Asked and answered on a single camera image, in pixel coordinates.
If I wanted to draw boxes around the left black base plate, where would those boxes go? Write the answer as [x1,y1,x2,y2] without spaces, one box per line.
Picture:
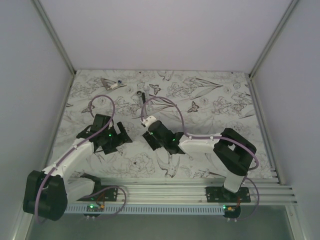
[78,185,118,202]

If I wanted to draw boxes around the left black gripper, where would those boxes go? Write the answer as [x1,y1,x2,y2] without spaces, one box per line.
[102,122,132,155]

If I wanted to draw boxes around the left controller board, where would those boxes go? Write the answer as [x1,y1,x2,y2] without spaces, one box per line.
[86,203,104,213]

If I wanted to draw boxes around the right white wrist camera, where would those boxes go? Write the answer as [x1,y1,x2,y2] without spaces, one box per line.
[141,115,157,128]

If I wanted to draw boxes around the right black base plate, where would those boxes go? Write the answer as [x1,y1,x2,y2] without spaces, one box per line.
[205,186,251,203]

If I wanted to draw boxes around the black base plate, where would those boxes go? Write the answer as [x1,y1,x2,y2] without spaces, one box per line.
[205,186,251,203]
[78,185,118,202]

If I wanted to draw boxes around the silver ratchet wrench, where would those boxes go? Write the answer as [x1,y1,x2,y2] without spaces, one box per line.
[136,90,146,105]

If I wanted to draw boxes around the black fuse box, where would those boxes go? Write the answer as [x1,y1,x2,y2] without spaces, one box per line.
[142,131,164,151]

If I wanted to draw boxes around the right controller board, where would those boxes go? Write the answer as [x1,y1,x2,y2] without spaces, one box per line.
[223,205,241,219]

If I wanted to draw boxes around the aluminium rail frame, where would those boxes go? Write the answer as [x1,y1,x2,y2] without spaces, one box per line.
[101,177,298,206]

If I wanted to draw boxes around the floral patterned mat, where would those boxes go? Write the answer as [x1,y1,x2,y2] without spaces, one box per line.
[49,69,272,179]

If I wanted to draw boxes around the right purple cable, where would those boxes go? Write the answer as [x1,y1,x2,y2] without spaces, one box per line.
[140,96,261,222]

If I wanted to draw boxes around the controller board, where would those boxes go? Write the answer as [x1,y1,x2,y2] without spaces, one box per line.
[223,205,241,219]
[86,203,104,213]

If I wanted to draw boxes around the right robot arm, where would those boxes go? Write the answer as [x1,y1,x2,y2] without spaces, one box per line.
[142,116,259,203]

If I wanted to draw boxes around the white slotted cable duct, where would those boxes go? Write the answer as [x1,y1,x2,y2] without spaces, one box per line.
[64,203,224,216]

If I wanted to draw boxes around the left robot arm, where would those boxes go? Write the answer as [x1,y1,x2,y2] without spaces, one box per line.
[22,114,132,221]

